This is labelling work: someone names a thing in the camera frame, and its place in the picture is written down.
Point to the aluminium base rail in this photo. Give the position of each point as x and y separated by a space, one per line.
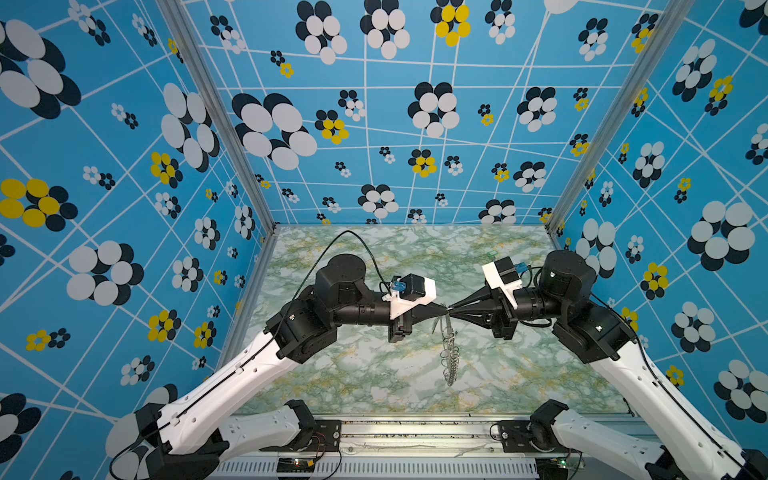
420 444

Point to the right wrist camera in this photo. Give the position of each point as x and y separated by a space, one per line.
505 275

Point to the aluminium frame post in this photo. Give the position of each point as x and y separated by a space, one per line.
181 30
670 22

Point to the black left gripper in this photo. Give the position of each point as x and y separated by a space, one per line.
404 323

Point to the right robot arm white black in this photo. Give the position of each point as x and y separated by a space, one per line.
688 446

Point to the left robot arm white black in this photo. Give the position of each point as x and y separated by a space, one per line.
188 436

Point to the aluminium frame post left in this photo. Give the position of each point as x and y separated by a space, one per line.
181 30

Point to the steel key organizer plate with rings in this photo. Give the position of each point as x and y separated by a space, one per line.
450 354

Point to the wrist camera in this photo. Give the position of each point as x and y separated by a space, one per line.
408 292
505 275

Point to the aluminium frame post right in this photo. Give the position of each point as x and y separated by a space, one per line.
670 22

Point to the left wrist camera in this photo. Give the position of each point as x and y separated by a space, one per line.
408 292

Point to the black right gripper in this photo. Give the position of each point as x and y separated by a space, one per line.
498 315

